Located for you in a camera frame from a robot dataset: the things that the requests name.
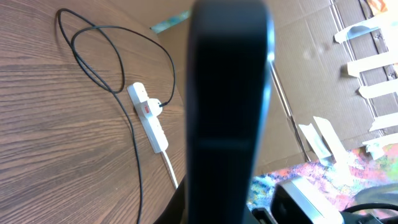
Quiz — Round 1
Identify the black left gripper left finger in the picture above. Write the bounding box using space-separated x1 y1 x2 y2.
154 179 187 224

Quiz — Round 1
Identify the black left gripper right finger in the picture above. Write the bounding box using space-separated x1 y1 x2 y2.
185 1 270 223

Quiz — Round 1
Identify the blue smartphone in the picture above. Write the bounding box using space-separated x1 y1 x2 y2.
253 17 275 175

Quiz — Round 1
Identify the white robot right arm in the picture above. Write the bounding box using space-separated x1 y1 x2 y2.
249 182 397 224

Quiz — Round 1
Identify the white charger adapter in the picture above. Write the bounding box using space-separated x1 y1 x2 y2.
141 98 162 119

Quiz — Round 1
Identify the white power strip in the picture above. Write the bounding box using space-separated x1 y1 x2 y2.
127 82 169 153

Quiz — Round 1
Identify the white power strip cord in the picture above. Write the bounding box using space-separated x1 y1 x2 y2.
161 150 180 190

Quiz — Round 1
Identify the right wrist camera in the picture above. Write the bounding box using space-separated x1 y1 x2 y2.
270 176 345 224

